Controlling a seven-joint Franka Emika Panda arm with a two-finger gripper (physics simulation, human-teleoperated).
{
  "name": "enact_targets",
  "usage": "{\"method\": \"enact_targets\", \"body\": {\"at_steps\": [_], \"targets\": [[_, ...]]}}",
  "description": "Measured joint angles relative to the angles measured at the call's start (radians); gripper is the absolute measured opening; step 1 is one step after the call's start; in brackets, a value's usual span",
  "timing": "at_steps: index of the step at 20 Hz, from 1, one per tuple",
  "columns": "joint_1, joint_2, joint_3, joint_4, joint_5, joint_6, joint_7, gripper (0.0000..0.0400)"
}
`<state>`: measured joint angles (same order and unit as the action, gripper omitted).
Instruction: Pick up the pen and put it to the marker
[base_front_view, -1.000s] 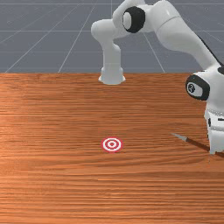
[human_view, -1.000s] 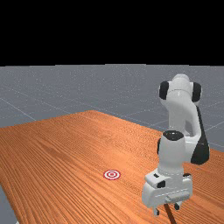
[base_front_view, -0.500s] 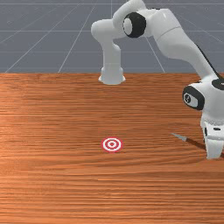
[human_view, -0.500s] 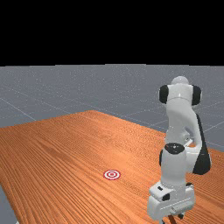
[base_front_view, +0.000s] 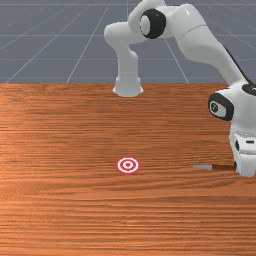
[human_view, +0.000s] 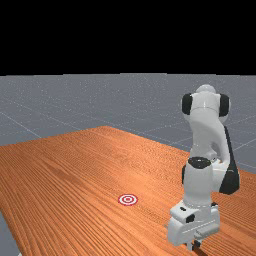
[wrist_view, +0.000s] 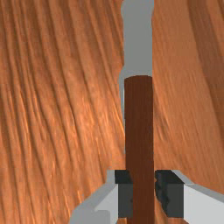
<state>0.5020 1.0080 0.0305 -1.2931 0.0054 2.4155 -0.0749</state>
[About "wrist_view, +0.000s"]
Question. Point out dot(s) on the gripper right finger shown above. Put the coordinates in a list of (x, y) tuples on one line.
[(186, 201)]

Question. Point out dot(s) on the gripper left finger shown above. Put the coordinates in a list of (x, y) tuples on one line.
[(110, 201)]

